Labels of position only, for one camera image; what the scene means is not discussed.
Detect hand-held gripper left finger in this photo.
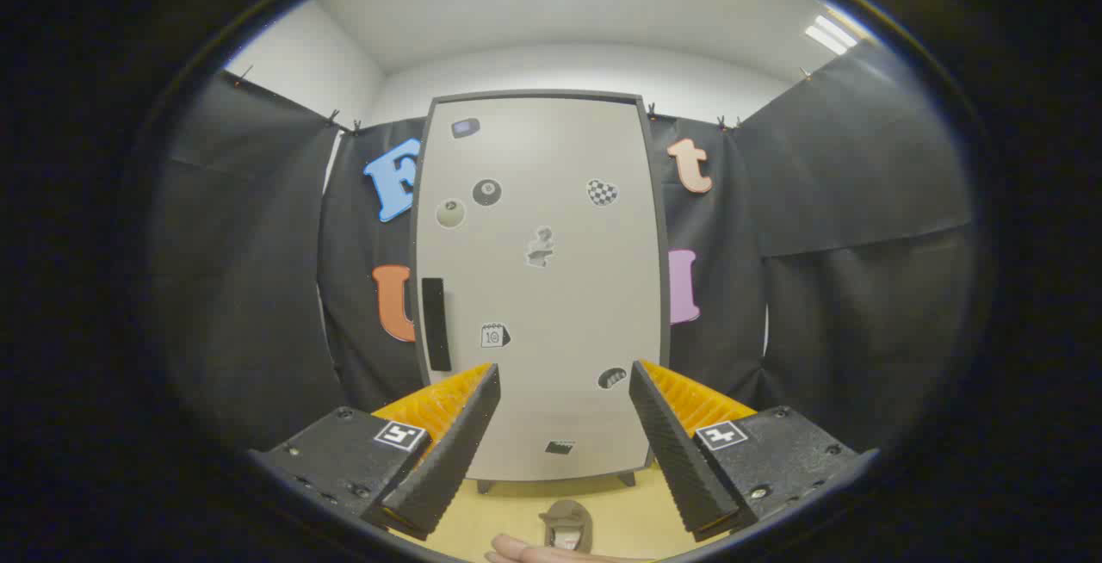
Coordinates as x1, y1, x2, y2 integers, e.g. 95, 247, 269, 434
248, 362, 502, 541

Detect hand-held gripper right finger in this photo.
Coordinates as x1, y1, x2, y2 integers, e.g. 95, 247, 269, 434
628, 360, 881, 543

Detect brown fuzzy shoe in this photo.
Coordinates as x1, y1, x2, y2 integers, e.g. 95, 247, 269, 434
540, 499, 593, 554

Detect grey shoe cabinet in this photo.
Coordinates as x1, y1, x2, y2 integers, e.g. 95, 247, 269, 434
409, 90, 673, 495

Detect white shoe cabinet door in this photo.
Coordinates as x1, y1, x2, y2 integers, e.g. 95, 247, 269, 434
416, 96, 664, 482

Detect black backdrop cloth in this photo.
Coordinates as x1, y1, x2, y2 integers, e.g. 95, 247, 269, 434
151, 38, 978, 461

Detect small ceiling light panel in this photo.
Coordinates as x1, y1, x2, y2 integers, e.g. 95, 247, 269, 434
805, 15, 859, 56

